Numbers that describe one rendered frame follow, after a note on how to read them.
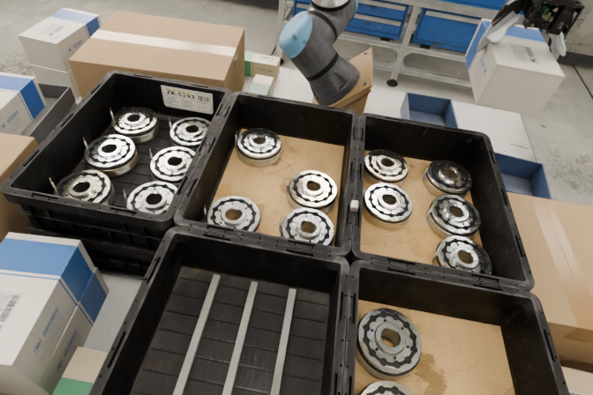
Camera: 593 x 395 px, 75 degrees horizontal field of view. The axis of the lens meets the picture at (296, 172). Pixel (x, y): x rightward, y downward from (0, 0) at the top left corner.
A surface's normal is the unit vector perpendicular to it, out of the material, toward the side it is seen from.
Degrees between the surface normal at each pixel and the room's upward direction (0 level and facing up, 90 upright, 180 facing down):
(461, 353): 0
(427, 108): 90
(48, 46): 90
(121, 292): 0
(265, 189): 0
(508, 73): 90
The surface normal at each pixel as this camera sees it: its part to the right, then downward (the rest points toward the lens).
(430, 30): -0.20, 0.69
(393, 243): 0.10, -0.69
